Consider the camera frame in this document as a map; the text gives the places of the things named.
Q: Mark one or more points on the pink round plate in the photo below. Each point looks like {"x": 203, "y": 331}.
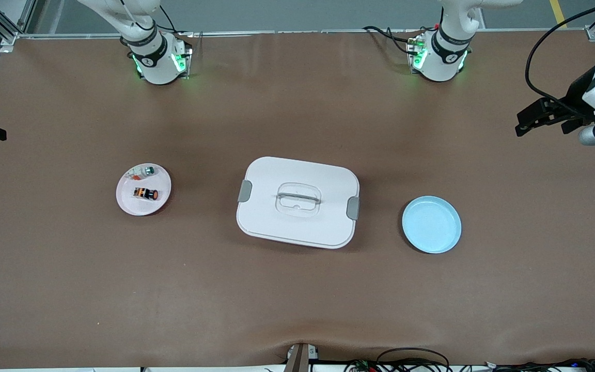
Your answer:
{"x": 142, "y": 206}

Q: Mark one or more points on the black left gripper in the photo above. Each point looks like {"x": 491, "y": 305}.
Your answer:
{"x": 578, "y": 95}

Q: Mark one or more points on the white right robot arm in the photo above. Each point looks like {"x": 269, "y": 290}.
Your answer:
{"x": 155, "y": 62}

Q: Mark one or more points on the camera mount post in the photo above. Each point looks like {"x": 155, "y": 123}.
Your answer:
{"x": 297, "y": 359}

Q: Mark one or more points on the grey box latch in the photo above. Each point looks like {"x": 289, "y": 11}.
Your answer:
{"x": 353, "y": 208}
{"x": 245, "y": 191}

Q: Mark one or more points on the white lidded storage box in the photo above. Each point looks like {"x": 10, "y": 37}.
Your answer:
{"x": 297, "y": 227}

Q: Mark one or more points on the brown table mat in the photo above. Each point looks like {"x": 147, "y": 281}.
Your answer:
{"x": 297, "y": 299}

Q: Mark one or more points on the orange button switch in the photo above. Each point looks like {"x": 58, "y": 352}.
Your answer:
{"x": 146, "y": 194}

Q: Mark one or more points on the white switch with green button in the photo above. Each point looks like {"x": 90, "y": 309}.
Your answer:
{"x": 147, "y": 170}

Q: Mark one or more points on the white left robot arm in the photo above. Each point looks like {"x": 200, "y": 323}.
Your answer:
{"x": 444, "y": 57}

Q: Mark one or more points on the light blue round plate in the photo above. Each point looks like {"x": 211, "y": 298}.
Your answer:
{"x": 432, "y": 225}

